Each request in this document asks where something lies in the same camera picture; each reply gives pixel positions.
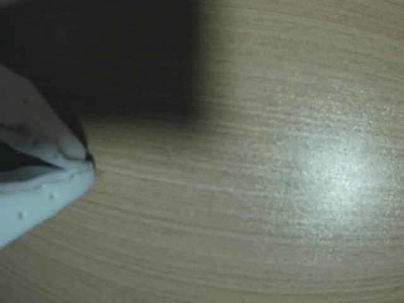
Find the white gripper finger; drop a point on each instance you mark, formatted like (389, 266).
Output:
(31, 205)
(31, 120)

